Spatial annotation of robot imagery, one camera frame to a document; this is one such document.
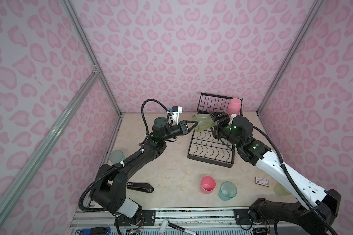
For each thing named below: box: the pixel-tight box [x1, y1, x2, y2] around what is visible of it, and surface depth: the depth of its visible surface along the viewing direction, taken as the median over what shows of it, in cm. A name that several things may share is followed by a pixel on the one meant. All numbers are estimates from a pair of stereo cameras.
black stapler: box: [126, 182, 155, 194], surface depth 83 cm
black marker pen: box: [158, 219, 198, 235], surface depth 70 cm
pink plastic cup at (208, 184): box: [200, 175, 217, 195], surface depth 78 cm
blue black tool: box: [75, 226, 111, 235], surface depth 69 cm
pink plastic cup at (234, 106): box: [226, 97, 242, 117], surface depth 89 cm
